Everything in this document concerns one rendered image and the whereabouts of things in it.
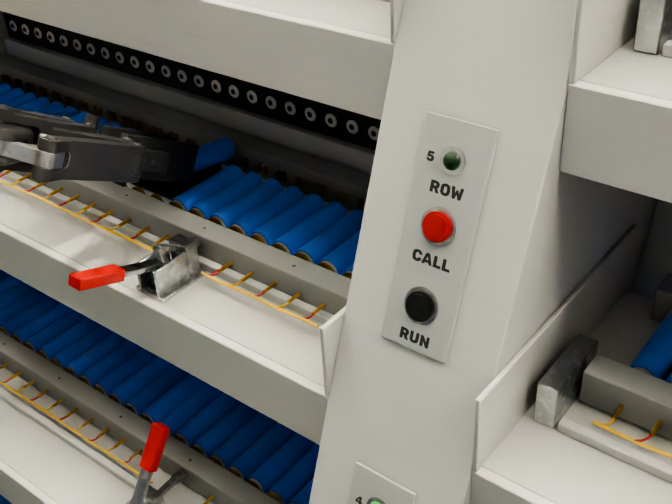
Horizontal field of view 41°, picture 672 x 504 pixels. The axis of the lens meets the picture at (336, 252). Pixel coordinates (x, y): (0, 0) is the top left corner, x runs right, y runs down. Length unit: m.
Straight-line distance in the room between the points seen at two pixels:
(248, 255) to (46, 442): 0.29
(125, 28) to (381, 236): 0.24
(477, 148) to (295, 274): 0.18
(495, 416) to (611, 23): 0.20
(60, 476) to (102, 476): 0.03
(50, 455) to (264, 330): 0.29
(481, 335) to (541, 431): 0.08
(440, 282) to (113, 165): 0.24
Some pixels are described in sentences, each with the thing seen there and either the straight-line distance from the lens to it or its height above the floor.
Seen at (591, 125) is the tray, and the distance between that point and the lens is 0.42.
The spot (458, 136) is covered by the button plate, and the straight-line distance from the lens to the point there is 0.44.
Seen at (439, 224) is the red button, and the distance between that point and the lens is 0.44.
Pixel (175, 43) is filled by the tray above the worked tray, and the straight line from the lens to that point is 0.58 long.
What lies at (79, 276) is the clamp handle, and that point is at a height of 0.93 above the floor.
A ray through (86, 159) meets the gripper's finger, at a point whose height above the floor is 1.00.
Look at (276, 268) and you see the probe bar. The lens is 0.58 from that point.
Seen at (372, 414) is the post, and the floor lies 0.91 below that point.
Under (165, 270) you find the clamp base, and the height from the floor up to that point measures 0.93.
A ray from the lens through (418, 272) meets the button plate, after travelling 0.46.
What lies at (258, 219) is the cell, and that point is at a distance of 0.64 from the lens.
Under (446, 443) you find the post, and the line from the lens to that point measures 0.48.
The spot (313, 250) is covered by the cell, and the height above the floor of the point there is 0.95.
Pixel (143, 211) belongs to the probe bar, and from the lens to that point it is 0.66.
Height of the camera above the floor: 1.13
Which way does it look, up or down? 17 degrees down
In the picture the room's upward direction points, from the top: 10 degrees clockwise
